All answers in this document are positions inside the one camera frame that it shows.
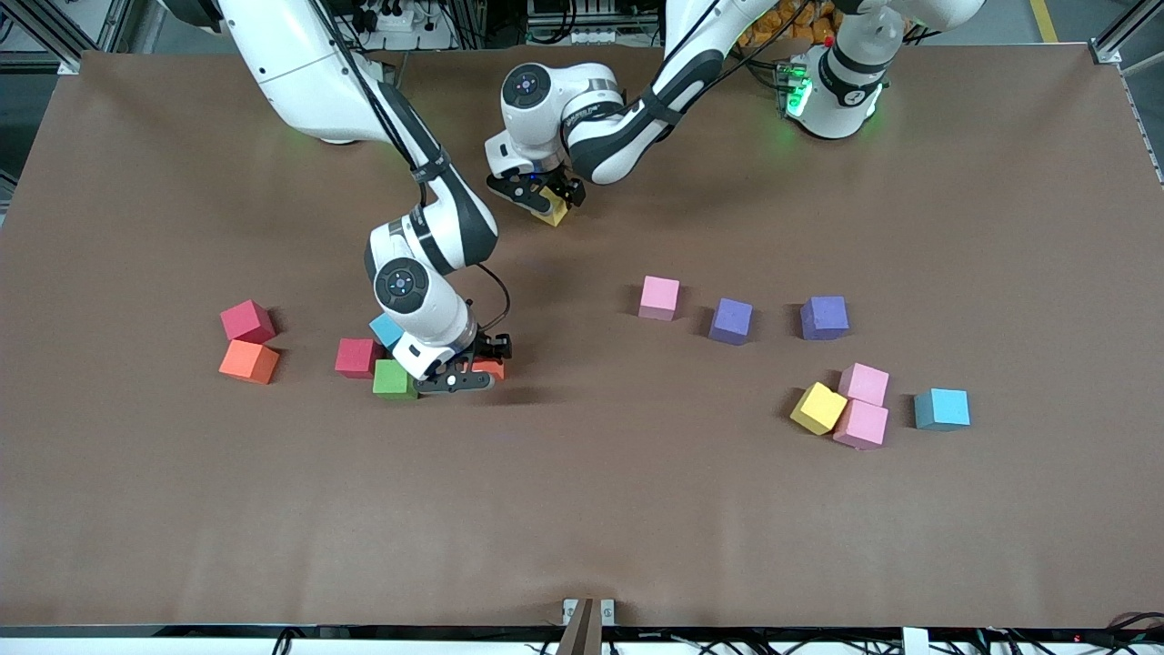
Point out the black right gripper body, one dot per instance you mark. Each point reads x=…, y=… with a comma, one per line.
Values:
x=492, y=348

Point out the orange foam cube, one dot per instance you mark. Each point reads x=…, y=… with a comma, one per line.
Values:
x=248, y=360
x=491, y=370

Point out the aluminium frame profile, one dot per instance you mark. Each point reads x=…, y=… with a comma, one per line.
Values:
x=53, y=36
x=1108, y=52

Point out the crimson foam cube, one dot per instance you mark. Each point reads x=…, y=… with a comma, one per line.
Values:
x=353, y=357
x=245, y=320

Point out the bag of orange items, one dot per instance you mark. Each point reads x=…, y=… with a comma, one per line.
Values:
x=768, y=32

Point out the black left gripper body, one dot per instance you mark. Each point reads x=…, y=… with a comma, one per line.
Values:
x=570, y=189

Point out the brown table cover sheet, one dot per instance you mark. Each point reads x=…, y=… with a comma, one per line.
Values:
x=582, y=500

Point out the yellow foam cube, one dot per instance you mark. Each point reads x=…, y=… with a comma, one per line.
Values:
x=553, y=216
x=818, y=407

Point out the white tag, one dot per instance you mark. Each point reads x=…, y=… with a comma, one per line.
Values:
x=915, y=641

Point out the pink foam cube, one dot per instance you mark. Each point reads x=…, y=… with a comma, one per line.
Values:
x=866, y=382
x=861, y=423
x=659, y=296

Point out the blue foam cube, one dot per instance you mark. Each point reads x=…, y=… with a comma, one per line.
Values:
x=942, y=408
x=382, y=327

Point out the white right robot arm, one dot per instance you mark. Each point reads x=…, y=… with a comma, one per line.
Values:
x=300, y=64

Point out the light purple foam cube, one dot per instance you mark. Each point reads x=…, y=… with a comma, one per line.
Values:
x=731, y=318

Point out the metal bracket with brown post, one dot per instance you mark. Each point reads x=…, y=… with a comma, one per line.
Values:
x=587, y=628

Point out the metal equipment rack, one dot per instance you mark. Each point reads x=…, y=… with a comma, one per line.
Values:
x=591, y=18

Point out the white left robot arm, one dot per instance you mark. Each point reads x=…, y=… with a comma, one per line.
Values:
x=546, y=136

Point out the dark purple foam cube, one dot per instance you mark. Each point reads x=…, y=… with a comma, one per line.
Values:
x=825, y=316

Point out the green foam cube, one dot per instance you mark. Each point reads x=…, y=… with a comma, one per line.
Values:
x=389, y=380

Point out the white power strip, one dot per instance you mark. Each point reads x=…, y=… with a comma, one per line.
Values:
x=427, y=38

